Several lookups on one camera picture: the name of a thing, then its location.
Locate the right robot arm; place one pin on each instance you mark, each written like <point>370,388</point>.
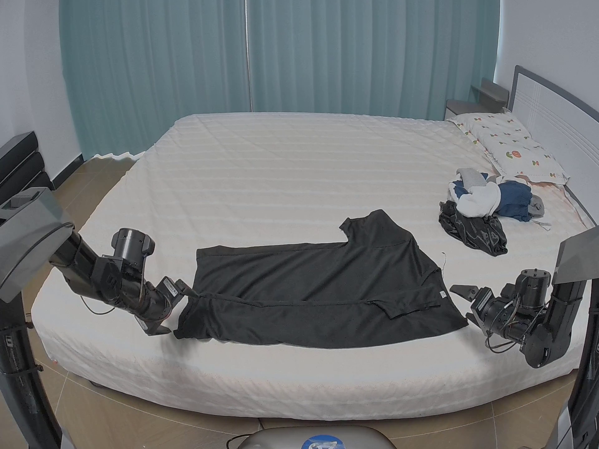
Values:
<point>561,316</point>

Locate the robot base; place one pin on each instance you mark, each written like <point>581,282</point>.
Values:
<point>280,440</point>

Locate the pile of clothes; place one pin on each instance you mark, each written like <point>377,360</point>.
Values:
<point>477,199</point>

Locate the grey bedside table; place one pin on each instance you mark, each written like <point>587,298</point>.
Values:
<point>463,107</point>

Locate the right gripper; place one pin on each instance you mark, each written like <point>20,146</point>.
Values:
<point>489,311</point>

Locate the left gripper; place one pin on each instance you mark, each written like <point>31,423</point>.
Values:
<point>161,304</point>

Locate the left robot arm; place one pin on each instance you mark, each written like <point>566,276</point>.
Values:
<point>28,246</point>

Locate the white printed pillow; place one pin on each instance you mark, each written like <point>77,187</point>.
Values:
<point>510,143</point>

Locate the bed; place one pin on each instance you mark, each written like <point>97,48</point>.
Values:
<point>290,171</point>

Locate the black T-shirt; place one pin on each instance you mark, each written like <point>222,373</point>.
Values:
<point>304,274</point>

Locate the blue-green curtain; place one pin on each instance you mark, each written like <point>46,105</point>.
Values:
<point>154,63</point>
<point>374,40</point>

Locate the black chest of drawers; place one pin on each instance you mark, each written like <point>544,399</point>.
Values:
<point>23,162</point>

